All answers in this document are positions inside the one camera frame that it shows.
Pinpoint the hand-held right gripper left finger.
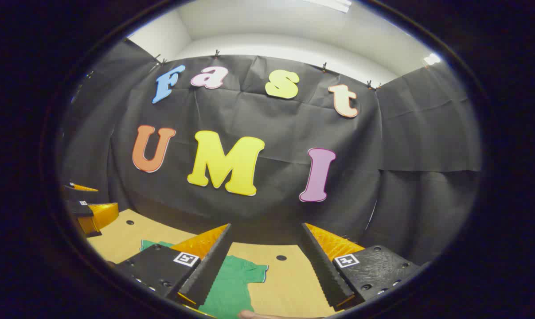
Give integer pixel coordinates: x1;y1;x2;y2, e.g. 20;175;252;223
113;223;233;317

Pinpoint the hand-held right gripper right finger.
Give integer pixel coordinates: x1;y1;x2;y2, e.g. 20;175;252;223
299;222;422;311

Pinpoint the green T-shirt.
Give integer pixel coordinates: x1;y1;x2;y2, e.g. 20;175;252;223
140;240;269;319

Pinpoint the black backdrop cloth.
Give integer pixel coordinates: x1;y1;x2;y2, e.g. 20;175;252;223
59;39;483;266

